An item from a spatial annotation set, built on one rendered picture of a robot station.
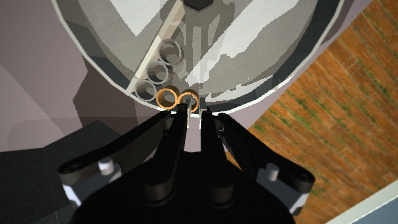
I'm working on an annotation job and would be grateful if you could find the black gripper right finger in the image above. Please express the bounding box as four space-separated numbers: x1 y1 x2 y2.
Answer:
199 97 316 216

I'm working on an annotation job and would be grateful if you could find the grey metal ring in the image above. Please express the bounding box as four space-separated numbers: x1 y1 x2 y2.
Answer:
134 79 163 102
157 39 184 66
145 60 173 84

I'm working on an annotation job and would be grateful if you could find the bronze bushing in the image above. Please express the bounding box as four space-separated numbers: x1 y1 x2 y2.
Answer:
156 86 180 109
177 89 199 113

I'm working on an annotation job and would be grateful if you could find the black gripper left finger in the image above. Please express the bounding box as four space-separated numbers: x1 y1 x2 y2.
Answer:
58 96 192 210

